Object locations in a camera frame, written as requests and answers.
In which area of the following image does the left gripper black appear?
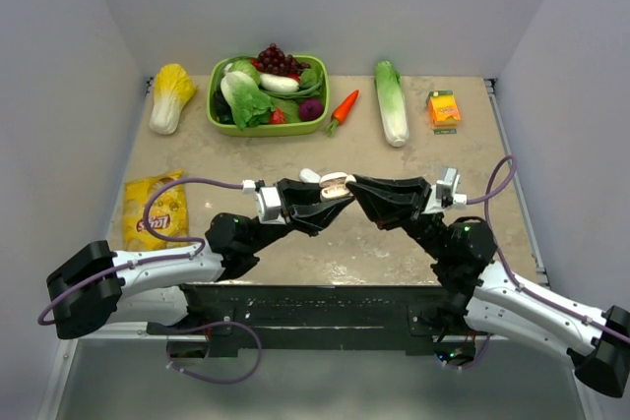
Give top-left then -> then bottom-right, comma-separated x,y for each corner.
246,179 -> 354,254

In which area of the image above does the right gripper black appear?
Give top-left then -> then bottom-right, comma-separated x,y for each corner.
346,174 -> 449,261

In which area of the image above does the pink earbud charging case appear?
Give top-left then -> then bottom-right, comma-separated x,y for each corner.
319,172 -> 356,202

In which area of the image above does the white earbud charging case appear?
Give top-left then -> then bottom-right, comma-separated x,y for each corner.
298,168 -> 321,185

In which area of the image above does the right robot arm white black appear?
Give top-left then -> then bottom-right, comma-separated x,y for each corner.
346,169 -> 629,398

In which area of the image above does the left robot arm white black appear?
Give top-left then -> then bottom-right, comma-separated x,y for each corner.
37,179 -> 353,339

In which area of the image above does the orange juice carton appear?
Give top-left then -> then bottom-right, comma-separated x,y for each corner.
426,90 -> 461,134

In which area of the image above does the green white napa cabbage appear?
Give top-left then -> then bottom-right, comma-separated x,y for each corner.
374,60 -> 409,148

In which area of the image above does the orange toy carrot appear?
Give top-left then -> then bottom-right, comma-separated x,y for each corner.
324,90 -> 359,137

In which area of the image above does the red strawberry in basket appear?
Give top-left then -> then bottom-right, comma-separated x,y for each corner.
268,108 -> 286,125

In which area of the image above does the purple onion in basket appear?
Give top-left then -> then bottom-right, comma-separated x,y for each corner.
298,97 -> 324,122

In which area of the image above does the green plastic basket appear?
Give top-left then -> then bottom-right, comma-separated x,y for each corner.
206,55 -> 330,138

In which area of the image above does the white radish in basket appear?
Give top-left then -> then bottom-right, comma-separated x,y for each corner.
260,73 -> 300,94

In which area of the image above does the yellow lays chips bag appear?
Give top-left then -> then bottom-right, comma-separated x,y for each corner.
122,169 -> 189,252

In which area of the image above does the green lettuce in basket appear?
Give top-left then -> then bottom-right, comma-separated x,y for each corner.
220,71 -> 276,130

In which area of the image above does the red grape bunch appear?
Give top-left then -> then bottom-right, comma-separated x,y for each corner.
250,43 -> 312,76

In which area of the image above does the yellow napa cabbage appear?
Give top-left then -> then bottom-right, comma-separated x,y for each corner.
149,63 -> 197,136

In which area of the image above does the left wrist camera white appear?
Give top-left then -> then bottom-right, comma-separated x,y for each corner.
241,179 -> 286,225

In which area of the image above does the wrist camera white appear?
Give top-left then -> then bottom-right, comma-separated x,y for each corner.
422,167 -> 468,214
241,179 -> 286,225

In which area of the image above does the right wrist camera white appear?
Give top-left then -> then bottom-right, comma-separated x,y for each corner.
422,167 -> 468,214

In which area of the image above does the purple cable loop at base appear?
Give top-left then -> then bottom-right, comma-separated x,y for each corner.
165,319 -> 264,384

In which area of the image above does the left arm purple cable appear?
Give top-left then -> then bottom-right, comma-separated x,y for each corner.
36,176 -> 247,327

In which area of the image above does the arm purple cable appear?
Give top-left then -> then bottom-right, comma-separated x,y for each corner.
36,176 -> 247,327
462,154 -> 630,345

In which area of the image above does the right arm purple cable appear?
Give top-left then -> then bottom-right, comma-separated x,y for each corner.
462,154 -> 630,345

